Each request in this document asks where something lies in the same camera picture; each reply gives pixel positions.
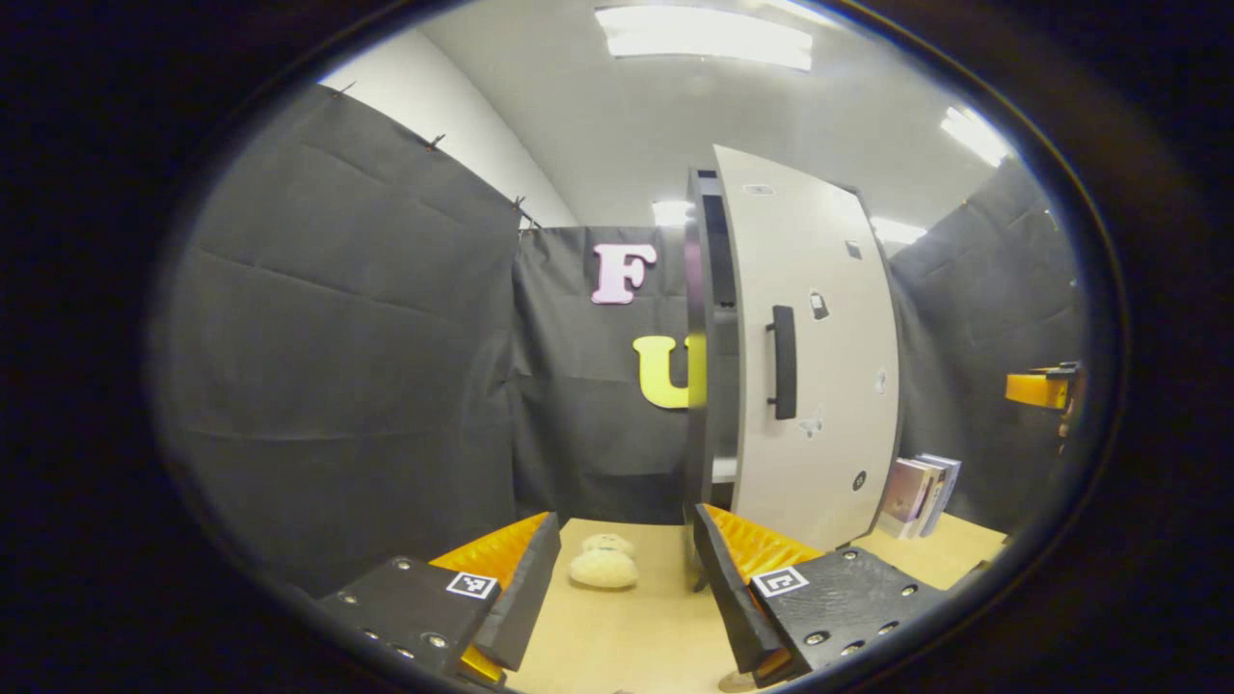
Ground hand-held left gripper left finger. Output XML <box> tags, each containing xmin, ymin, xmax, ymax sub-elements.
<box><xmin>316</xmin><ymin>511</ymin><xmax>562</xmax><ymax>687</ymax></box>

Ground cream plush toy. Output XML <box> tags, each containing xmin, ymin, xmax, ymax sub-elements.
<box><xmin>568</xmin><ymin>533</ymin><xmax>640</xmax><ymax>590</ymax></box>

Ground white cabinet door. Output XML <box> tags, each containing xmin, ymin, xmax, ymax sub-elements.
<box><xmin>711</xmin><ymin>145</ymin><xmax>902</xmax><ymax>552</ymax></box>

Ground black door handle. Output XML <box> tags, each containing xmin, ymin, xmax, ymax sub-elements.
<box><xmin>765</xmin><ymin>305</ymin><xmax>799</xmax><ymax>421</ymax></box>

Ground large ceiling light panel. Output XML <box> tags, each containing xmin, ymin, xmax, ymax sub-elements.
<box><xmin>595</xmin><ymin>5</ymin><xmax>814</xmax><ymax>71</ymax></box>

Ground black backdrop cloth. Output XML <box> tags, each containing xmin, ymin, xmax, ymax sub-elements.
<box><xmin>154</xmin><ymin>82</ymin><xmax>1086</xmax><ymax>599</ymax></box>

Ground white book dark spine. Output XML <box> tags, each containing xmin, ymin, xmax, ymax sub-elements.
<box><xmin>911</xmin><ymin>456</ymin><xmax>951</xmax><ymax>538</ymax></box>

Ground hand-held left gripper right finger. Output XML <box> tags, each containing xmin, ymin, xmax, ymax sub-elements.
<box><xmin>694</xmin><ymin>503</ymin><xmax>951</xmax><ymax>689</ymax></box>

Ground pale blue book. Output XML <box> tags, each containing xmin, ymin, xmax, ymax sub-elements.
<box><xmin>916</xmin><ymin>453</ymin><xmax>963</xmax><ymax>533</ymax></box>

